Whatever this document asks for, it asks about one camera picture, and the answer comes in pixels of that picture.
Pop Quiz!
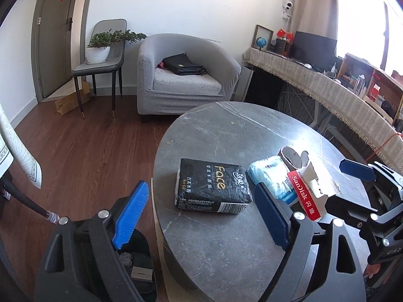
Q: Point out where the grey chair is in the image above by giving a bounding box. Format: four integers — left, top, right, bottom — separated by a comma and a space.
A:
72, 19, 127, 119

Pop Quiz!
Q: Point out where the beige rug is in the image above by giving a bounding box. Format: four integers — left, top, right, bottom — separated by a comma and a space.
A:
150, 178, 177, 302

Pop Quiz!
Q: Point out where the grey curtain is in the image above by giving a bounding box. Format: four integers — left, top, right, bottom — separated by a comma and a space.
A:
296, 0, 339, 40

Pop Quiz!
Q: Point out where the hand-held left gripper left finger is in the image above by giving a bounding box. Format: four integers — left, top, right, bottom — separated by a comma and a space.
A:
35, 180, 149, 302

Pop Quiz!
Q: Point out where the black bag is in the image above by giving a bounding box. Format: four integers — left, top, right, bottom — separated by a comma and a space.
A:
161, 53, 208, 76

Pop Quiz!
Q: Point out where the blue white wipes packet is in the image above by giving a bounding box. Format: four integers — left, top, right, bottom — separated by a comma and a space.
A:
247, 157, 299, 205

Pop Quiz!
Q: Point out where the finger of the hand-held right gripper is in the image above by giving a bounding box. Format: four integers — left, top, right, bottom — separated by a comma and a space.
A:
339, 159, 377, 182
324, 193, 379, 229

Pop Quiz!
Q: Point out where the black table leg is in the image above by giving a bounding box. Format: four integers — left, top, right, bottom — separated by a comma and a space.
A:
0, 176, 51, 219

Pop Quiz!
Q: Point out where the black trash bin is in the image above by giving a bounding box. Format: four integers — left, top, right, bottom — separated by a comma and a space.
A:
76, 226, 158, 302

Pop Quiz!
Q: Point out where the wooden desk organizer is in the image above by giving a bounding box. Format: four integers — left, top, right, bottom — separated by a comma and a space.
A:
337, 53, 403, 123

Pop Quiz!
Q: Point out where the grey door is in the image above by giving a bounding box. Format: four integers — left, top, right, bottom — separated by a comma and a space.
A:
33, 0, 79, 99

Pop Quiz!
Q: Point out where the grey armchair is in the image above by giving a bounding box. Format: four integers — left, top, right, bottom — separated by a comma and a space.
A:
137, 33, 242, 122

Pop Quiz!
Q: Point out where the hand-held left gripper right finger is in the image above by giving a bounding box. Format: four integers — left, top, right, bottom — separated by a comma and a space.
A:
254, 183, 366, 302

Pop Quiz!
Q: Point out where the brown desk radio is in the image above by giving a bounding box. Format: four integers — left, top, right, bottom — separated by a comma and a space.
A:
267, 39, 292, 54

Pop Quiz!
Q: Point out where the beige fringed desk cloth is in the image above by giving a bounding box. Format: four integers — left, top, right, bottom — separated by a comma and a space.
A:
242, 48, 403, 164

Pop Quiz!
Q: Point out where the black tissue pack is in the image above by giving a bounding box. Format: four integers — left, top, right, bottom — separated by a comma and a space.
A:
174, 158, 253, 214

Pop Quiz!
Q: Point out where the flat cardboard box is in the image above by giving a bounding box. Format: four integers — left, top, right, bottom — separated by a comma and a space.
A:
55, 82, 91, 115

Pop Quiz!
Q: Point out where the red white cardboard box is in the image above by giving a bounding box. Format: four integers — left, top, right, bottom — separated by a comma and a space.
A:
287, 160, 342, 222

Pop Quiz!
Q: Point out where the grey cardboard piece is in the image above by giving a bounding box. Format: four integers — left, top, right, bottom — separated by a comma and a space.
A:
130, 266, 154, 282

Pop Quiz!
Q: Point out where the white patterned tablecloth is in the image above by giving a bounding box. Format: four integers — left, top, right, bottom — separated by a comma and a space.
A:
0, 104, 43, 189

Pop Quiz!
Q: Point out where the black monitor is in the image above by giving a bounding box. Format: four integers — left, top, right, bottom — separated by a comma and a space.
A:
291, 31, 337, 66

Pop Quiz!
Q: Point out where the potted plant white pot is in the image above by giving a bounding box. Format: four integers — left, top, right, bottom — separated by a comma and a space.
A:
86, 29, 147, 64

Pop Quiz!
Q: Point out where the wooden picture frame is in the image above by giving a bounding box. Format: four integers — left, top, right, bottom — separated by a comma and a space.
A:
253, 24, 274, 51

